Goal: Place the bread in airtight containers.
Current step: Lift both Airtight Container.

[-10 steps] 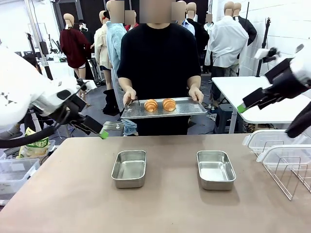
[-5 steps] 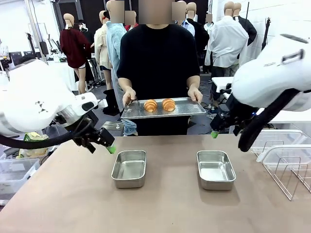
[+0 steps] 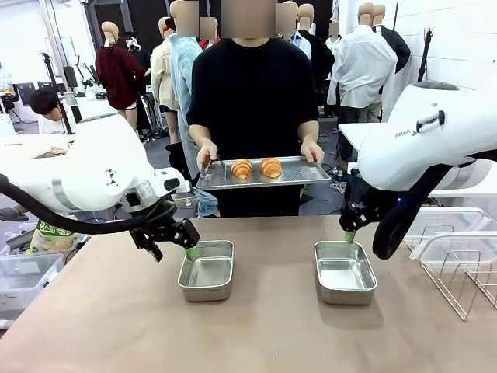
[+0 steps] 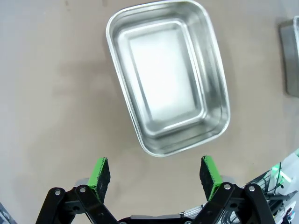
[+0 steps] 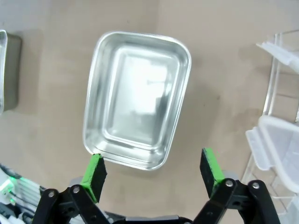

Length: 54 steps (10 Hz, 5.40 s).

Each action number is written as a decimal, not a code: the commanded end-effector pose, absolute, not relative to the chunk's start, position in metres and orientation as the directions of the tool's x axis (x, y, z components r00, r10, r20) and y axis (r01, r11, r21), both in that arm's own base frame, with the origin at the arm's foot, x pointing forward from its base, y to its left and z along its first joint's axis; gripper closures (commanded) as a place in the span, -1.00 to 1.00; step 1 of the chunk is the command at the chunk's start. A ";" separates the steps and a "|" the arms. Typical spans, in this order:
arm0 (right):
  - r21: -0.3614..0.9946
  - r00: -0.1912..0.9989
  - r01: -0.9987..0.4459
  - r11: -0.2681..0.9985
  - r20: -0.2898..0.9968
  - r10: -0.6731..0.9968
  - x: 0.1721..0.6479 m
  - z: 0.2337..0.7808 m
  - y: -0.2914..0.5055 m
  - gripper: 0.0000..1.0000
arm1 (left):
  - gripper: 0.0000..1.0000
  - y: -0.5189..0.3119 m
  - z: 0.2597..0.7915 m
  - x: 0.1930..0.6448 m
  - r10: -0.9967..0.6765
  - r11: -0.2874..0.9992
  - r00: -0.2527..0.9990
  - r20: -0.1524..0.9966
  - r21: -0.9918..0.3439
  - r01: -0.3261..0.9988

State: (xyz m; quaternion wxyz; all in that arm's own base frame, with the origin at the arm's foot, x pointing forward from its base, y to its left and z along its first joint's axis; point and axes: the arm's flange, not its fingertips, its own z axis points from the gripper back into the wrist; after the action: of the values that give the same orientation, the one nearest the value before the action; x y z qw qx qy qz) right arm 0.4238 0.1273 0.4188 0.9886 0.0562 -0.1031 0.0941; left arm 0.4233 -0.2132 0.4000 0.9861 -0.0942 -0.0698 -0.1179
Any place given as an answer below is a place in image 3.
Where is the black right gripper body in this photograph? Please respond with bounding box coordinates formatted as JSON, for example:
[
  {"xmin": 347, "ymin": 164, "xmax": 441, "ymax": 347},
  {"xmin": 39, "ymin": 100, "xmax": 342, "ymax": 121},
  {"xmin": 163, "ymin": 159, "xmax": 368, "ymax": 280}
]
[{"xmin": 339, "ymin": 173, "xmax": 391, "ymax": 225}]

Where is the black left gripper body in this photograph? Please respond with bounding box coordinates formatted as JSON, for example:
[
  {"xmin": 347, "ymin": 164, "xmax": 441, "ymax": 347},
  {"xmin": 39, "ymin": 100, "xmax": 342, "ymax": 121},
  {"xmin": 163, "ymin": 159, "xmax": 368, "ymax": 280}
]
[{"xmin": 134, "ymin": 200, "xmax": 183, "ymax": 240}]

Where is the rectangular stainless steel container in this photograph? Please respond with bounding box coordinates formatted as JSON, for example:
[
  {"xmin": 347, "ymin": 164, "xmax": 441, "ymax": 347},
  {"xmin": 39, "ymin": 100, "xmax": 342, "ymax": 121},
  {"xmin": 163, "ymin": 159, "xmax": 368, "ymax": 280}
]
[
  {"xmin": 177, "ymin": 239, "xmax": 235, "ymax": 303},
  {"xmin": 313, "ymin": 239, "xmax": 378, "ymax": 306}
]

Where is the perforated metal baking tray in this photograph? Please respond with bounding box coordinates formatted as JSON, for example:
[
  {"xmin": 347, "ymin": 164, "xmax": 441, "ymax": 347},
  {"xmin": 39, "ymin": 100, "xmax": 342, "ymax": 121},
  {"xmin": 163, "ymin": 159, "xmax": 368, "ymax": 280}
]
[{"xmin": 195, "ymin": 155, "xmax": 332, "ymax": 191}]

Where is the clear lid with white rim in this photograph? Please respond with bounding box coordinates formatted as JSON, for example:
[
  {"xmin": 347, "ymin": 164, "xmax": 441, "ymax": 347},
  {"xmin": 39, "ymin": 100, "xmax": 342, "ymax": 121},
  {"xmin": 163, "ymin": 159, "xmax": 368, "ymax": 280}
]
[
  {"xmin": 403, "ymin": 207, "xmax": 495, "ymax": 244},
  {"xmin": 409, "ymin": 232, "xmax": 497, "ymax": 273}
]

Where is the golden croissant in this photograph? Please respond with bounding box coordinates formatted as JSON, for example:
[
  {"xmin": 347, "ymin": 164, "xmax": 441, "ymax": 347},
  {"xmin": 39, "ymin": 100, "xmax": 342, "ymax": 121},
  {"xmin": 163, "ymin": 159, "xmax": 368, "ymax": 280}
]
[
  {"xmin": 231, "ymin": 158, "xmax": 254, "ymax": 180},
  {"xmin": 259, "ymin": 157, "xmax": 283, "ymax": 180}
]

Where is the person's right forearm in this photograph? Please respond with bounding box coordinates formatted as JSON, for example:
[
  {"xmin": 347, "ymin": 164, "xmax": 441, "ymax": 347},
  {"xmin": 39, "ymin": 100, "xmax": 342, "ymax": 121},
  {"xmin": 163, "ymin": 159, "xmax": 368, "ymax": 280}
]
[{"xmin": 189, "ymin": 123, "xmax": 214, "ymax": 145}]

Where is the person's left forearm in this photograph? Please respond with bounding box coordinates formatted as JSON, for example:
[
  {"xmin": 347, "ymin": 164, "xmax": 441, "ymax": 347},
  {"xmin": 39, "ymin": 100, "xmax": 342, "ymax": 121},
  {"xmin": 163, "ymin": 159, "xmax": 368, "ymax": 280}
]
[{"xmin": 297, "ymin": 120, "xmax": 320, "ymax": 143}]

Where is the person's left hand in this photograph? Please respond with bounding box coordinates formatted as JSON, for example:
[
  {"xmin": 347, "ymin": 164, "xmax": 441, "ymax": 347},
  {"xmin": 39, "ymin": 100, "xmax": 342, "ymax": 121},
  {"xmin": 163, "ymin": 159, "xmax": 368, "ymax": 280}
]
[{"xmin": 301, "ymin": 138, "xmax": 325, "ymax": 165}]

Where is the person's right hand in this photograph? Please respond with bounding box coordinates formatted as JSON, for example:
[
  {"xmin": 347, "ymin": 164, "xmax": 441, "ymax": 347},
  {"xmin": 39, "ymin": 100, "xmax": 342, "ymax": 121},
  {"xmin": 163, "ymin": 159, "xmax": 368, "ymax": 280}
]
[{"xmin": 196, "ymin": 138, "xmax": 221, "ymax": 171}]

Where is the crumpled blue denim cloth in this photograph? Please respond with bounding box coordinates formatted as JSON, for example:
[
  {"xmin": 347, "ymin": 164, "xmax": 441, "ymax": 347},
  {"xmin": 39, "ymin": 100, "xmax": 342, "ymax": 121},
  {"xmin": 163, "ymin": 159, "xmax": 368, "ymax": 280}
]
[{"xmin": 196, "ymin": 189, "xmax": 221, "ymax": 218}]

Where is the green yellow snack bag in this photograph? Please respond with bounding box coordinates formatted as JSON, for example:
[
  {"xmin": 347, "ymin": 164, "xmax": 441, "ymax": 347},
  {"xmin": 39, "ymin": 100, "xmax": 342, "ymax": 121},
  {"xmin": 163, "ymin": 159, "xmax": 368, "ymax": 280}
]
[{"xmin": 26, "ymin": 219, "xmax": 78, "ymax": 256}]

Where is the clear plastic storage bin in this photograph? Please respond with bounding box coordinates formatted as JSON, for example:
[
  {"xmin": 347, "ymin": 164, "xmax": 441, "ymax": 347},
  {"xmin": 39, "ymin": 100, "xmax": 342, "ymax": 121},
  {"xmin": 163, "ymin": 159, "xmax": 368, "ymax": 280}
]
[{"xmin": 0, "ymin": 252, "xmax": 65, "ymax": 318}]

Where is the black tripod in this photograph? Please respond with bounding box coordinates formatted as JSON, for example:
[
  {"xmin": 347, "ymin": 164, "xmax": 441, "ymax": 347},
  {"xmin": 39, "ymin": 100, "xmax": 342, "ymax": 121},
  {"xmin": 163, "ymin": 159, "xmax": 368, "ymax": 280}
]
[{"xmin": 40, "ymin": 52, "xmax": 75, "ymax": 135}]

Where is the person's black t-shirt torso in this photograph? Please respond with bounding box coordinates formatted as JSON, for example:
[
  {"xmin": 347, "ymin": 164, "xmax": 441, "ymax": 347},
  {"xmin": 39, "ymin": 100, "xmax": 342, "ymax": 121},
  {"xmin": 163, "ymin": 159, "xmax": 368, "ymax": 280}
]
[{"xmin": 186, "ymin": 37, "xmax": 320, "ymax": 218}]

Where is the mannequin in beige shirt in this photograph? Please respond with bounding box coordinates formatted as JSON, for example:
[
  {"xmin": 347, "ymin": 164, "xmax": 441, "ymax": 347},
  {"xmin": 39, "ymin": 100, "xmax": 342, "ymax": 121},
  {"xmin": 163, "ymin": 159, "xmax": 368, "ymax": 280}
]
[{"xmin": 149, "ymin": 17, "xmax": 180, "ymax": 145}]

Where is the mannequin in black white jacket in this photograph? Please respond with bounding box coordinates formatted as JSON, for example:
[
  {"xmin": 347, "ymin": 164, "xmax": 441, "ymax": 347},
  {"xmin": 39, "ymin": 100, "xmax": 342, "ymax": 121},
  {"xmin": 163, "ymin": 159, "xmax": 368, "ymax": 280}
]
[{"xmin": 371, "ymin": 3, "xmax": 412, "ymax": 78}]

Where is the black light stand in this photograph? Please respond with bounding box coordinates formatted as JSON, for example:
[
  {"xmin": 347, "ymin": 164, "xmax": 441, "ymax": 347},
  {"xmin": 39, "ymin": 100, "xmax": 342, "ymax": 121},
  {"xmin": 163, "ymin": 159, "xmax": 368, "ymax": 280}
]
[{"xmin": 417, "ymin": 26, "xmax": 435, "ymax": 83}]

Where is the mannequin in light blue shirt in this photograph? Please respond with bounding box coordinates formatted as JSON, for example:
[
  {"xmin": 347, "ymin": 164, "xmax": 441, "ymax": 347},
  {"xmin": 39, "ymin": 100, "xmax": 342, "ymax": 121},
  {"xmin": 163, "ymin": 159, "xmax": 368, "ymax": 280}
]
[{"xmin": 169, "ymin": 0, "xmax": 203, "ymax": 178}]

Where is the distant person in white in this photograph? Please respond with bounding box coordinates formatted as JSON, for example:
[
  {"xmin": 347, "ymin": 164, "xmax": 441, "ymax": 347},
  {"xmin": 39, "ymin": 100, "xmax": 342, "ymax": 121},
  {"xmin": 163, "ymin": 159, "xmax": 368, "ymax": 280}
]
[{"xmin": 325, "ymin": 22, "xmax": 342, "ymax": 55}]

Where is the mannequin in blue white shirt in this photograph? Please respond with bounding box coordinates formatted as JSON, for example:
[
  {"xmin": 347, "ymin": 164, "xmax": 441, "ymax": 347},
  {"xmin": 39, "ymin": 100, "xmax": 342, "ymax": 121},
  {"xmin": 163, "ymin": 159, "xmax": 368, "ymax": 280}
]
[{"xmin": 276, "ymin": 2, "xmax": 313, "ymax": 59}]

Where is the background person in black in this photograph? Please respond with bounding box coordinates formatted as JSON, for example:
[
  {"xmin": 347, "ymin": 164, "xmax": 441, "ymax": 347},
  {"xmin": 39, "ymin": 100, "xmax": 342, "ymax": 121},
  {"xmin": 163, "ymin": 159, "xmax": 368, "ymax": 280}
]
[{"xmin": 123, "ymin": 33, "xmax": 153, "ymax": 117}]

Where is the seated background person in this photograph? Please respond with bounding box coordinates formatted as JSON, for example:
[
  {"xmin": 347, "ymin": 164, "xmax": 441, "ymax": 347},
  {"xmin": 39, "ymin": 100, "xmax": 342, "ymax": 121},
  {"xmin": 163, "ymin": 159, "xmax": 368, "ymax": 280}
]
[{"xmin": 0, "ymin": 88, "xmax": 77, "ymax": 223}]

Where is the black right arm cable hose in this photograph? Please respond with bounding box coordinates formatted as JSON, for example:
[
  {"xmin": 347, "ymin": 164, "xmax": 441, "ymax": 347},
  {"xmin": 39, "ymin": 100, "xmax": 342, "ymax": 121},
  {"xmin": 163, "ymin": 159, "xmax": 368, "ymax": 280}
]
[{"xmin": 371, "ymin": 149, "xmax": 497, "ymax": 260}]

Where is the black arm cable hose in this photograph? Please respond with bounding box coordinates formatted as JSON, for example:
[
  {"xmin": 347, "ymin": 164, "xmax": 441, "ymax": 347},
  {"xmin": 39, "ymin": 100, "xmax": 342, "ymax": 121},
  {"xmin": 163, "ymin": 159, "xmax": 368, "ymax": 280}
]
[
  {"xmin": 0, "ymin": 173, "xmax": 180, "ymax": 236},
  {"xmin": 371, "ymin": 149, "xmax": 497, "ymax": 260}
]

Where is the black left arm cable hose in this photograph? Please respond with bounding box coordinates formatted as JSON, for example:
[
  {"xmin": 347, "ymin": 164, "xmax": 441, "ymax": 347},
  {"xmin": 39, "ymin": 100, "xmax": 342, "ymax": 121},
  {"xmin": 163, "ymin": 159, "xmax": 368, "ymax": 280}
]
[{"xmin": 0, "ymin": 173, "xmax": 180, "ymax": 236}]

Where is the metal wire rack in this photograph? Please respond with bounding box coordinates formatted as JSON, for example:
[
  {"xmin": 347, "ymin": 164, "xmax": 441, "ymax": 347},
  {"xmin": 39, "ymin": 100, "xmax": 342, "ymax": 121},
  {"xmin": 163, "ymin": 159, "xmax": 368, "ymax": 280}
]
[{"xmin": 419, "ymin": 224, "xmax": 497, "ymax": 322}]

